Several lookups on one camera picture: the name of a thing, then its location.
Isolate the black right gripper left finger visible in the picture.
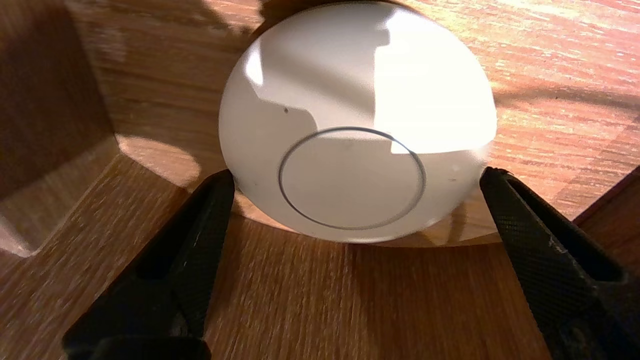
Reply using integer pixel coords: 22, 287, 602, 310
62, 169, 236, 360

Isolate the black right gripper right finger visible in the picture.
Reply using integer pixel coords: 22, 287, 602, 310
480, 166, 640, 360

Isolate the curved wooden nightstand drawer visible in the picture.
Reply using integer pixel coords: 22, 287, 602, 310
0, 0, 640, 360

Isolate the white round dome device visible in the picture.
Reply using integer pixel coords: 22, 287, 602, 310
218, 0, 498, 244

